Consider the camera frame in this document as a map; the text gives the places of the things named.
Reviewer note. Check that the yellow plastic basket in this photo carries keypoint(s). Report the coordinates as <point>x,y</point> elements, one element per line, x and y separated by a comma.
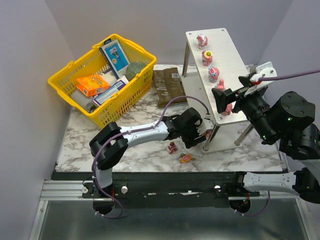
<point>93,63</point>

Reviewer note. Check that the green round melon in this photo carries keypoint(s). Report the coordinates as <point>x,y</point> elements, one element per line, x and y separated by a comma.
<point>133,69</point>

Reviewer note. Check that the brown snack bag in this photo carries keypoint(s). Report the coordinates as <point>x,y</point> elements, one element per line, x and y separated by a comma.
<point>168,85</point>

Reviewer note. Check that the red strawberry cake toy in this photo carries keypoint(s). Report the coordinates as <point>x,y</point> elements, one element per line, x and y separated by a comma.
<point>172,148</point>

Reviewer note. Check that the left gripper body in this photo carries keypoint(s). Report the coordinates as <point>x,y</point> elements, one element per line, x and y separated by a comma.
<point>194,138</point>

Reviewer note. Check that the blue razor package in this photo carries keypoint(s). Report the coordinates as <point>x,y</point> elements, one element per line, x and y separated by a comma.
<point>115,56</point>

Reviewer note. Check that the white box in basket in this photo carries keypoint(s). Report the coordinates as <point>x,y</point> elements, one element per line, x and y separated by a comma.
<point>109,77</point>

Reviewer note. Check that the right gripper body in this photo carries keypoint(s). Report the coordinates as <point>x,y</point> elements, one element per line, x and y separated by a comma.
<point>236,100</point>

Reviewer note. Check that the white metal shelf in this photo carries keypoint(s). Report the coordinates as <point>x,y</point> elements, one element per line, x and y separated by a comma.
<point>227,130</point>

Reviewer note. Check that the purple white box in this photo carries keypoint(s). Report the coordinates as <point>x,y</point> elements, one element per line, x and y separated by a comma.
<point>115,88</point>

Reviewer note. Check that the grey paper roll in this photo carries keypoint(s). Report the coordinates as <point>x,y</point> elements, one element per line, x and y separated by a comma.
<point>83,101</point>

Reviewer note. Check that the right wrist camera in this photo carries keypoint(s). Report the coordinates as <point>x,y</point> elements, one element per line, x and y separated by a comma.
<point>259,79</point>

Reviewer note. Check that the pink toy blue bow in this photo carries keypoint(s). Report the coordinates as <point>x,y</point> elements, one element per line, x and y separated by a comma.
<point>213,74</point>

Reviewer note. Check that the pink toy orange plate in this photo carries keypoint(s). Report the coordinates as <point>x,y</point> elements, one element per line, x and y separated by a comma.
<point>185,158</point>

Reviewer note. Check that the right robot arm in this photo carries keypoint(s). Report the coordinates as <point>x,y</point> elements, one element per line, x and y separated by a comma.
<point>290,121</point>

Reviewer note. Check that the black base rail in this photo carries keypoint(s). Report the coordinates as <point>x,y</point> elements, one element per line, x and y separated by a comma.
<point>141,190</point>

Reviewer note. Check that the pink white bunny toy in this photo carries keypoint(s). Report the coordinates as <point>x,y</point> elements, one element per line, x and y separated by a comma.
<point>202,41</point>

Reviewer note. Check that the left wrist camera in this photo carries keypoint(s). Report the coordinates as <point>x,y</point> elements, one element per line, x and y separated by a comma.
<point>206,125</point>

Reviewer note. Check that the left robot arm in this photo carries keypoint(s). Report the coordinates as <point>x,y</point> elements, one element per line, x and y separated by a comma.
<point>110,144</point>

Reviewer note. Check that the orange snack box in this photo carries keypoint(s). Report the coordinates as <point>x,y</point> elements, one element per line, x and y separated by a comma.
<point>92,85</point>

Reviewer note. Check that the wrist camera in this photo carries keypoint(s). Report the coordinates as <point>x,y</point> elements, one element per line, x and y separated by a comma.
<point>206,125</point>
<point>259,79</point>

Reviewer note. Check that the pink toy yellow top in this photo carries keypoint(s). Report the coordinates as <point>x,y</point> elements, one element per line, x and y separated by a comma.
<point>207,57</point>

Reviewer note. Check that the pink mushroom toy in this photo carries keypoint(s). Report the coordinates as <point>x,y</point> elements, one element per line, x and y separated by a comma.
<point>221,85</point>

